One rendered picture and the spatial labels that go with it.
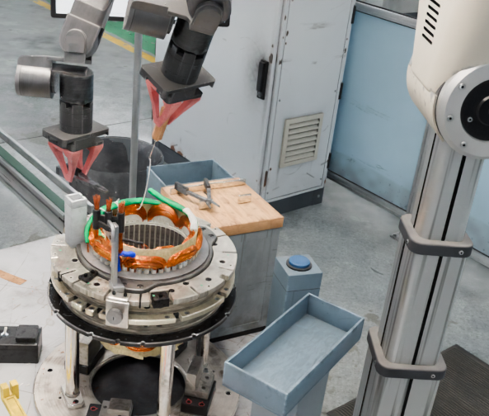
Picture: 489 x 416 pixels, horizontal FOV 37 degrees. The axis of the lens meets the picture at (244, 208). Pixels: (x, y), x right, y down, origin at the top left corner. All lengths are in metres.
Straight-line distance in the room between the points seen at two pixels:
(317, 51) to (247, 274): 2.21
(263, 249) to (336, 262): 2.00
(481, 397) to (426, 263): 1.66
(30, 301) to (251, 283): 0.50
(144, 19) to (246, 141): 2.66
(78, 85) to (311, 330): 0.57
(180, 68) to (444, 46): 0.38
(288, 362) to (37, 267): 0.84
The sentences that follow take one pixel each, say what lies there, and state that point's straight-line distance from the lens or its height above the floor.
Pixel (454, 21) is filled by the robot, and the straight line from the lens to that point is 1.09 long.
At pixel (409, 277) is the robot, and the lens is 1.31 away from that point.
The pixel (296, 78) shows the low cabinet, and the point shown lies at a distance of 3.57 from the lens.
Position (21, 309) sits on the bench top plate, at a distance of 1.69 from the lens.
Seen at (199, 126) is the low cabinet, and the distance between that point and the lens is 3.98.
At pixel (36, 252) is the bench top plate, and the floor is 0.78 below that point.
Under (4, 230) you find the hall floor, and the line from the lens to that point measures 3.61.
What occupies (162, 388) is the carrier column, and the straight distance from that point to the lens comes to 1.30.
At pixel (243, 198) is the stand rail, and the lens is 1.54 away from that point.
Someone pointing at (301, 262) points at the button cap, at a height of 1.04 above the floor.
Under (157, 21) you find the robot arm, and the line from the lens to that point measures 1.05.
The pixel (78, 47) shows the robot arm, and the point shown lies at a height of 1.41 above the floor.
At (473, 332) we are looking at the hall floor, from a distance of 3.27.
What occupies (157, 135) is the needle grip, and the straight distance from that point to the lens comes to 1.18.
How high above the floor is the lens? 1.75
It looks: 27 degrees down
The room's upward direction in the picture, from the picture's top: 7 degrees clockwise
